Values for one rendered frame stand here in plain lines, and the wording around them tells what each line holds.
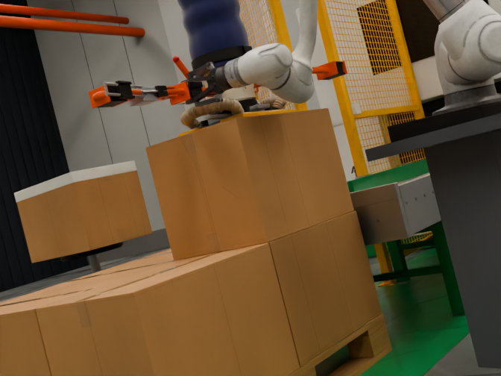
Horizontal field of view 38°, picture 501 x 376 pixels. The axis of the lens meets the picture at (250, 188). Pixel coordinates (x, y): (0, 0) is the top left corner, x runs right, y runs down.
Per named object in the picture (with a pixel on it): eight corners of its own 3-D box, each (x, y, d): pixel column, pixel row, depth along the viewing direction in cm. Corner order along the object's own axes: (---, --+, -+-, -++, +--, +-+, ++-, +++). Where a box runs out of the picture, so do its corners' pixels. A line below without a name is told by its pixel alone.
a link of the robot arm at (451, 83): (485, 88, 233) (472, 21, 232) (506, 80, 214) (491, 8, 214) (436, 98, 232) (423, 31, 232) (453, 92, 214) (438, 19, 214)
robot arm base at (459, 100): (523, 97, 224) (520, 80, 223) (475, 107, 212) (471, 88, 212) (478, 108, 239) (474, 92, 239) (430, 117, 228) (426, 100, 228)
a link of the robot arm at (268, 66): (235, 78, 218) (261, 95, 227) (276, 63, 209) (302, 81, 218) (235, 48, 221) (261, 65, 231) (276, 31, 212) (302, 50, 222)
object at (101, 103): (112, 107, 217) (108, 91, 217) (130, 101, 213) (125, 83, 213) (92, 108, 210) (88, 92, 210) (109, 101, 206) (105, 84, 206)
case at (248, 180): (269, 228, 295) (245, 133, 295) (354, 210, 272) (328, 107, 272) (173, 261, 246) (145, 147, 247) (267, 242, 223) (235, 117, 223)
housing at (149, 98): (144, 106, 227) (140, 92, 227) (159, 100, 223) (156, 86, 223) (128, 107, 221) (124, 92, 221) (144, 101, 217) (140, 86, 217)
